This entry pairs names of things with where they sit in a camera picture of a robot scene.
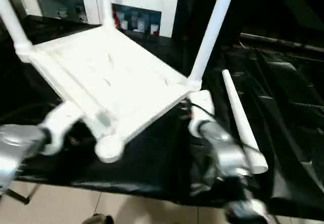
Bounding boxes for white plastic table leg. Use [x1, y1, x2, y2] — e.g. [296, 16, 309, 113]
[222, 69, 269, 176]
[100, 0, 115, 31]
[0, 0, 33, 55]
[187, 0, 240, 87]

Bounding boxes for white plastic table top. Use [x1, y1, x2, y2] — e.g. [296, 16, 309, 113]
[16, 26, 203, 164]

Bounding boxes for black mat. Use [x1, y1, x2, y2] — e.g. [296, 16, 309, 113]
[0, 16, 324, 221]

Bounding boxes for dark metal rod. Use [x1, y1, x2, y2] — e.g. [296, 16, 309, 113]
[239, 32, 324, 54]

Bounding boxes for black backdrop cloth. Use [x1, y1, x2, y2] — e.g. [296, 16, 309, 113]
[174, 0, 324, 47]

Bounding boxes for grey white ornament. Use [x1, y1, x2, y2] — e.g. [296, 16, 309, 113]
[74, 5, 87, 22]

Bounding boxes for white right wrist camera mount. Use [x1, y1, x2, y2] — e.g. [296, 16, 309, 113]
[188, 90, 216, 139]

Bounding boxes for black table frame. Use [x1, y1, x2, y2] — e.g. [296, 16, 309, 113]
[5, 183, 42, 206]

